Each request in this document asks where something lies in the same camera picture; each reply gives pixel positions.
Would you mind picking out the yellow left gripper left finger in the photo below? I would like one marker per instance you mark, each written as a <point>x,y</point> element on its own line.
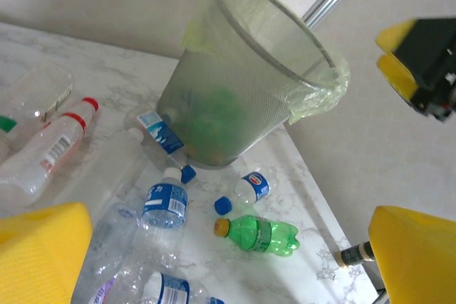
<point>39,257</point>

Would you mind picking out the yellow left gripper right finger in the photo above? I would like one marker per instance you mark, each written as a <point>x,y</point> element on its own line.
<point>420,257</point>

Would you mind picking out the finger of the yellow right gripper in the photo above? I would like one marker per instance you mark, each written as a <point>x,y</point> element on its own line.
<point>395,38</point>
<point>399,72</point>

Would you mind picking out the crushed bottle purple label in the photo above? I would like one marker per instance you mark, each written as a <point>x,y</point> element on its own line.
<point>110,240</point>

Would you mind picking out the clear bottle red cap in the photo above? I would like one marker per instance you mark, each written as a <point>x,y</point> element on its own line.
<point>39,161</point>

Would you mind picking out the dark blue label bottle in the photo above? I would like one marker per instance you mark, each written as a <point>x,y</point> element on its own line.
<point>171,288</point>

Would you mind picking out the blue label bottle white cap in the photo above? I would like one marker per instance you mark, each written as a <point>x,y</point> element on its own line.
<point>165,200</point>

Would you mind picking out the green bottle yellow cap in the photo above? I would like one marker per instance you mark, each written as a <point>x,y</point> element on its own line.
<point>260,234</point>
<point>217,119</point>

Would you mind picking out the small clear cola bottle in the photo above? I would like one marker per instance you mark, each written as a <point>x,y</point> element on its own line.
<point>251,188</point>

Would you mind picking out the grey mesh waste bin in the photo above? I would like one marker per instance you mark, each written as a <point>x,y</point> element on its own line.
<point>213,79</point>

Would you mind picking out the black gold cylinder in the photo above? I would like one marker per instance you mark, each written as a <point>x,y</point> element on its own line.
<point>354,255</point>

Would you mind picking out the frosted long clear bottle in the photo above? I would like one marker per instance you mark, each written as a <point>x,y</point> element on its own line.
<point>121,168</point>

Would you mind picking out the clear square bottle green cap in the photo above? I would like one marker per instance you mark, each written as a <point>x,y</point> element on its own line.
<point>39,87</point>

